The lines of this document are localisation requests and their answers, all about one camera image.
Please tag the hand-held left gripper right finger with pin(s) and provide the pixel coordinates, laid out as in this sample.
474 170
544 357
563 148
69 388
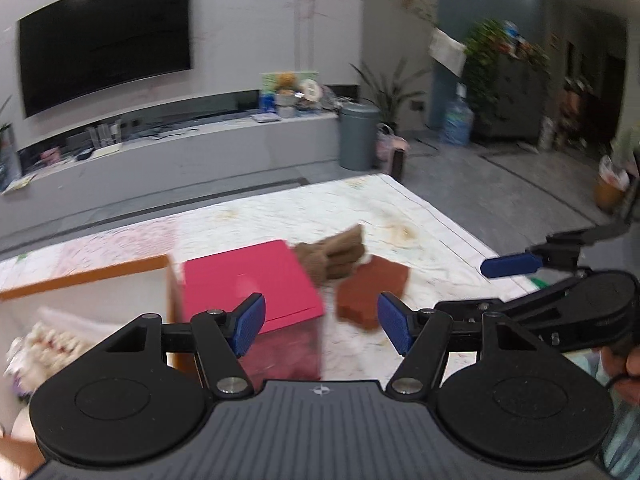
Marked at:
395 321

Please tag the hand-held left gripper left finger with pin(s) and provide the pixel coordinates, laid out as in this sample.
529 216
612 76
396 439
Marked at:
248 323

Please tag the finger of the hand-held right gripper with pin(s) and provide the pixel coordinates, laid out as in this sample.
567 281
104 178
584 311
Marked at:
470 307
510 265

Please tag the brown flower-shaped sponge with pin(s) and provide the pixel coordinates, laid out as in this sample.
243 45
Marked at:
370 285

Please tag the orange cardboard box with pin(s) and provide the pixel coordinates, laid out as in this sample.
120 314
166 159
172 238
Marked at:
90 272

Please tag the pink white knitted cloth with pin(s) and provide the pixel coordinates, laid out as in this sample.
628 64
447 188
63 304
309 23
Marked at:
45 355

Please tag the person's right forearm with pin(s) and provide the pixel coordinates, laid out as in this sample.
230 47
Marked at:
625 435

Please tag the person's right hand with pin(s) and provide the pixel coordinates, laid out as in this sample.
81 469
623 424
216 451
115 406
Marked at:
617 365

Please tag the pink lidded storage box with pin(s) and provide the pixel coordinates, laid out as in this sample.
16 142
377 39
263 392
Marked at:
250 280

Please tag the brown plush toy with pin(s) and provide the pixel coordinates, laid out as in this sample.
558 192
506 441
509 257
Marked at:
335 255

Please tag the orange basket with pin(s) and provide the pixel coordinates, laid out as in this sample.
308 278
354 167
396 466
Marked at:
607 195

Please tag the white plastic bag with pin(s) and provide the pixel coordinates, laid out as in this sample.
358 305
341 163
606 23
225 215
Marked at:
614 170

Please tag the blue water bottle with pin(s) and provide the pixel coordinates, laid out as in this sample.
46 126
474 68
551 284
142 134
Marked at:
456 120

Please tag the dark cabinet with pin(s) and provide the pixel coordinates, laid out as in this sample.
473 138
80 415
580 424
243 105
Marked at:
520 100

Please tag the pink bag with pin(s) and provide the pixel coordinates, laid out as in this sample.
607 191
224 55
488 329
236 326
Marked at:
387 147

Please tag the grey television console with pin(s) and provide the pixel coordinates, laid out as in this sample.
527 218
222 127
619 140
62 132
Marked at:
200 155

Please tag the grey trash bin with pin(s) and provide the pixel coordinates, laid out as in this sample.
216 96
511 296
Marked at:
357 137

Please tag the long-leaved potted plant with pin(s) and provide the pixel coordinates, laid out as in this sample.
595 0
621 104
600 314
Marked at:
390 92

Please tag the bushy green plant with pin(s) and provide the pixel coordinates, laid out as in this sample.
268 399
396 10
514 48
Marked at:
482 55

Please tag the white hanging bag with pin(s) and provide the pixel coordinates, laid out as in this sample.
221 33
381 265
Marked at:
447 50

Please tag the white router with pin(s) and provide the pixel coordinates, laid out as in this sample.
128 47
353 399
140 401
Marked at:
105 142

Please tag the colourful picture box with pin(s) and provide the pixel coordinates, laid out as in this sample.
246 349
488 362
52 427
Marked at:
272 87

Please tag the paper booklet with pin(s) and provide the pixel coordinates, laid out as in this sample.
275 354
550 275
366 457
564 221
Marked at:
20 185

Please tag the black curved television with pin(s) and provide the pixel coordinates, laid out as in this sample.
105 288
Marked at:
105 40

